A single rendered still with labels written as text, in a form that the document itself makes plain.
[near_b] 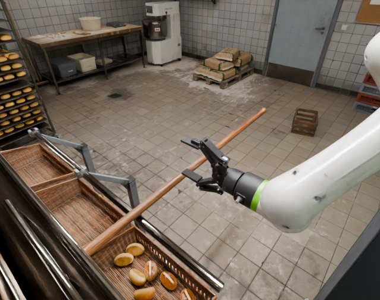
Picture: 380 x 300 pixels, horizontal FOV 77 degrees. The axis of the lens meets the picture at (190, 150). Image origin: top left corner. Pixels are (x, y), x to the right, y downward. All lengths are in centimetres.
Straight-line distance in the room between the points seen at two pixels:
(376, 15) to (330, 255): 387
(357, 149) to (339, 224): 212
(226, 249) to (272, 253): 37
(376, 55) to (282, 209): 44
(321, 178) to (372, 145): 11
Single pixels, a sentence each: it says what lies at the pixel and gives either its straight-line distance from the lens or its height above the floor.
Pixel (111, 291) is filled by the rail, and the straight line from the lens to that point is 44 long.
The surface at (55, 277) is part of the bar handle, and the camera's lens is 45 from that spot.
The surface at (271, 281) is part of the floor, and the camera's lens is 210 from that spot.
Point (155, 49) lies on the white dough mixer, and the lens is 610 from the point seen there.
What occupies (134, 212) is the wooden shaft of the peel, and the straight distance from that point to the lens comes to 82.
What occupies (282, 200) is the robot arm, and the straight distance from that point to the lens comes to 49.
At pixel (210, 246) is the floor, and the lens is 215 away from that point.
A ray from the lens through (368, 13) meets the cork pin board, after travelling 516.
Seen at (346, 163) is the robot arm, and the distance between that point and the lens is 53.
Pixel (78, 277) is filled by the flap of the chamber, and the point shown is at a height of 141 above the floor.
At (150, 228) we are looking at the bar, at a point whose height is 117.
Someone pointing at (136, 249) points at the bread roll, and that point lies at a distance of 141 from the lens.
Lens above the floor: 183
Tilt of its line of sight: 37 degrees down
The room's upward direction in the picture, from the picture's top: straight up
